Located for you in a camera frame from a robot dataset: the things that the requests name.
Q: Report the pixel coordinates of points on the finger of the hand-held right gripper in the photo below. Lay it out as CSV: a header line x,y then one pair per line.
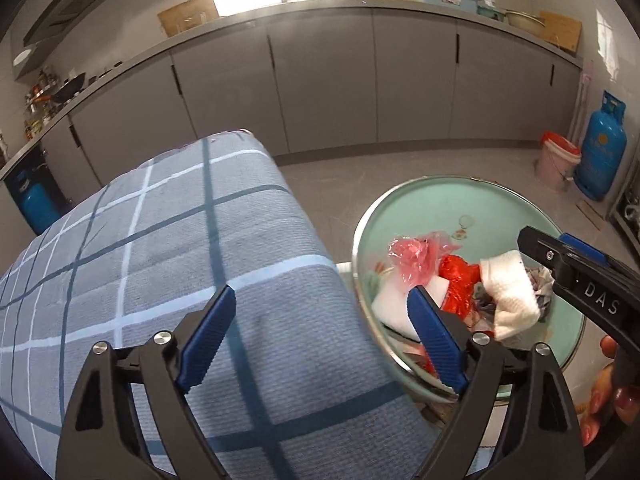
x,y
590,292
585,249

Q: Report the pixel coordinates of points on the red plastic bag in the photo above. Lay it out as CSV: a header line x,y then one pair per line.
x,y
457,280

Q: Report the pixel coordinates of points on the white foam block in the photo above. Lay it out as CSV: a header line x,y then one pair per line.
x,y
392,305

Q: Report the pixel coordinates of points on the grey plaid cloth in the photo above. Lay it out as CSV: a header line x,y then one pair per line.
x,y
540,285

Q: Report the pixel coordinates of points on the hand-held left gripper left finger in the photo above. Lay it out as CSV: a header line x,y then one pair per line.
x,y
207,340

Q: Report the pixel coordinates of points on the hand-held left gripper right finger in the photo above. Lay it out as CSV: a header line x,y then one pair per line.
x,y
435,340

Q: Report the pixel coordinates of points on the white paper towel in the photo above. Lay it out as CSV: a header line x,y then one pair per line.
x,y
510,290

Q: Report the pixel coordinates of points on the person's right hand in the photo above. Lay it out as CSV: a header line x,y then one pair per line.
x,y
597,400

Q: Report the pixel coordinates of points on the black wok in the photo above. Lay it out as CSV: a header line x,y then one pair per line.
x,y
67,91

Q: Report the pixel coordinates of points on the metal basin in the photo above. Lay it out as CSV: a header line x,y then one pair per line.
x,y
525,19

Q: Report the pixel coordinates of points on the mint green enamel basin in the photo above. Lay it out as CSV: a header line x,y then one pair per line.
x,y
425,210

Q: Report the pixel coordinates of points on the grey base cabinets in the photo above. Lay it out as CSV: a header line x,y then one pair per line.
x,y
325,85

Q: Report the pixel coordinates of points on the metal spice rack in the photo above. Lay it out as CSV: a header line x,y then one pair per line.
x,y
37,105

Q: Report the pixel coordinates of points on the black range hood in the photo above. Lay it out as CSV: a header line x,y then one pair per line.
x,y
70,5

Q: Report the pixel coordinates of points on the wooden cutting board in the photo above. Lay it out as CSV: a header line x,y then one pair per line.
x,y
562,32

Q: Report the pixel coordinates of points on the blue gas cylinder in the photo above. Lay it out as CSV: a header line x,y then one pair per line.
x,y
37,205
600,155

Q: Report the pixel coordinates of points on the cardboard box on counter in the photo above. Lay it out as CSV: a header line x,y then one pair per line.
x,y
185,15

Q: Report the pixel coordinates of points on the pink bucket red lid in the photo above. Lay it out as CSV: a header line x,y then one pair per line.
x,y
552,167

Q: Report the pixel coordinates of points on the grey kitchen countertop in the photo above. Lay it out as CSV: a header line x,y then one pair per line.
x,y
310,6

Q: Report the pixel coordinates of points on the pink clear plastic bag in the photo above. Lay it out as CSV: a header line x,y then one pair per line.
x,y
415,260

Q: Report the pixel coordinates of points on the blue plaid tablecloth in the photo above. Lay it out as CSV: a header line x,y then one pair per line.
x,y
150,260

